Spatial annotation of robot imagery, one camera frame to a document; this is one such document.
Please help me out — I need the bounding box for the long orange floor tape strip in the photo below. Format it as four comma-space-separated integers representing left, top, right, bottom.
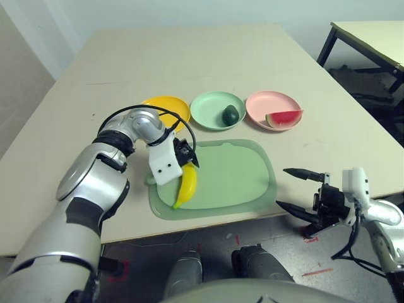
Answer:
302, 268, 334, 277

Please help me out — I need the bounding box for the red toy watermelon slice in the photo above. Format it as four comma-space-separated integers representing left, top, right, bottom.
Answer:
264, 109, 304, 129

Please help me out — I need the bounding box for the grey robot torso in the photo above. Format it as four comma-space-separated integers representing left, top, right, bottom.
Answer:
160, 277, 357, 303

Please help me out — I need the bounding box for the grey robot left leg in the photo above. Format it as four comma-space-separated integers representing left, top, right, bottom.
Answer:
163, 250, 203, 297

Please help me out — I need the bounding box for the beige side table black frame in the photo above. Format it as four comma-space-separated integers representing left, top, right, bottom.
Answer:
316, 21, 404, 95

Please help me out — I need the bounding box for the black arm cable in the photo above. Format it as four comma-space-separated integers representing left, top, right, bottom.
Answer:
331, 205, 389, 279
98, 105, 198, 158

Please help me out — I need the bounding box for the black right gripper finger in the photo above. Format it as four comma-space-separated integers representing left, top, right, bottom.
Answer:
282, 167, 326, 182
275, 200, 317, 223

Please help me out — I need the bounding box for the yellow plastic plate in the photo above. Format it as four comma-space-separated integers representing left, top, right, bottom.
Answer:
141, 95, 191, 133

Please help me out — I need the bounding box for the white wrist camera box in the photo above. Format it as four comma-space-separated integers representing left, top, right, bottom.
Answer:
148, 132, 184, 186
342, 167, 370, 218

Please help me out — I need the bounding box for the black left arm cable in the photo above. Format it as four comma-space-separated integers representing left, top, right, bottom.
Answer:
98, 105, 198, 158

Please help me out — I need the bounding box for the dark green toy avocado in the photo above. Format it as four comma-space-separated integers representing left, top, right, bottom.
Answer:
222, 105, 239, 125

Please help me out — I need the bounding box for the mint green plastic plate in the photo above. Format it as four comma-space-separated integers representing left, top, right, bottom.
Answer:
189, 91, 247, 131

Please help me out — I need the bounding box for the black table leg frame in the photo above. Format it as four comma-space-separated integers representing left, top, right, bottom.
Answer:
99, 256, 125, 275

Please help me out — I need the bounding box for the pink plastic plate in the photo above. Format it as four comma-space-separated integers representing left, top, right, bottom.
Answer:
245, 90, 304, 133

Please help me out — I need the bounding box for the grey robot right leg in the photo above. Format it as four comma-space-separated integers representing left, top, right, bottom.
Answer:
232, 244, 294, 283

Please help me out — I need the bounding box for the yellow toy banana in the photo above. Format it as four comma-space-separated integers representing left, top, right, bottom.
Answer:
172, 163, 198, 210

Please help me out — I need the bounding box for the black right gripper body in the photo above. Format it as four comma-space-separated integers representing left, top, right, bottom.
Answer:
304, 172, 351, 239

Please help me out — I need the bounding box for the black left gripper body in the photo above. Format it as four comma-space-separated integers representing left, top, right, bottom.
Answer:
172, 137, 194, 167

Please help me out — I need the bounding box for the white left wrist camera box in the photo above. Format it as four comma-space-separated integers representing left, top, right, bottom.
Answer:
148, 132, 184, 186

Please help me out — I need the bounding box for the green cutting board mat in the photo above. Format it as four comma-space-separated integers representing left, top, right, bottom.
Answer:
144, 138, 278, 221

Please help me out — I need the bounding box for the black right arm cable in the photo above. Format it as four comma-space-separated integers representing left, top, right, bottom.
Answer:
331, 205, 389, 279

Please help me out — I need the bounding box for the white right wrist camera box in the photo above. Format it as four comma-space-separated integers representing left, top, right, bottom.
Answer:
342, 167, 370, 218

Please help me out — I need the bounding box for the grey robot leg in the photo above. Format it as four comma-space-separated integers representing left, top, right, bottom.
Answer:
163, 250, 203, 297
232, 244, 294, 283

